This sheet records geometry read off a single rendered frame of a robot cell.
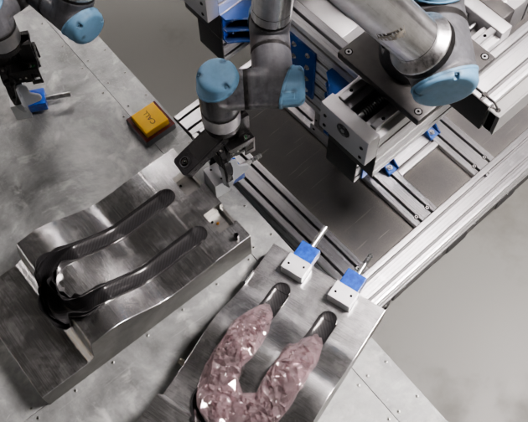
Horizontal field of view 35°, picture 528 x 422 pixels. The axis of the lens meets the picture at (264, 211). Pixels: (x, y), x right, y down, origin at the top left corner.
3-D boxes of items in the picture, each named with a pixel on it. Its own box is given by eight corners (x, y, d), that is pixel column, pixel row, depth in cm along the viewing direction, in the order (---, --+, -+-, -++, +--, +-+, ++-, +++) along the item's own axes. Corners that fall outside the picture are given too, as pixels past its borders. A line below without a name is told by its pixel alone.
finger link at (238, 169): (255, 183, 176) (248, 155, 169) (231, 198, 175) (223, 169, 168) (247, 175, 178) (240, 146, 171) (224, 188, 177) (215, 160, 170)
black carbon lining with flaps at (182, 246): (168, 188, 173) (162, 167, 164) (214, 243, 167) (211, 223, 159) (25, 288, 164) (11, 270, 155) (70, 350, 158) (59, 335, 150)
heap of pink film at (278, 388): (256, 296, 164) (255, 282, 157) (333, 344, 159) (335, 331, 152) (178, 406, 154) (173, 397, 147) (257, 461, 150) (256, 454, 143)
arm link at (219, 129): (213, 131, 153) (190, 100, 156) (214, 144, 157) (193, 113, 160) (247, 112, 155) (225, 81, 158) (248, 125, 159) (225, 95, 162)
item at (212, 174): (255, 152, 184) (255, 140, 180) (267, 169, 183) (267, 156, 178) (204, 181, 181) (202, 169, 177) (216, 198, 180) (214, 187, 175)
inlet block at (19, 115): (71, 91, 192) (66, 78, 187) (74, 109, 190) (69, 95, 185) (14, 102, 191) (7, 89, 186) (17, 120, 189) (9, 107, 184)
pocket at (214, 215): (222, 210, 172) (221, 202, 169) (238, 228, 171) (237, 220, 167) (204, 223, 171) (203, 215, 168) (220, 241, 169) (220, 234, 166)
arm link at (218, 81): (243, 90, 144) (194, 92, 144) (245, 123, 154) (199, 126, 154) (241, 53, 147) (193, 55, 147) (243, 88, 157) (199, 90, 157)
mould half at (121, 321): (178, 168, 183) (170, 136, 171) (251, 253, 174) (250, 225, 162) (-20, 306, 170) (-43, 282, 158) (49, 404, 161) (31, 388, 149)
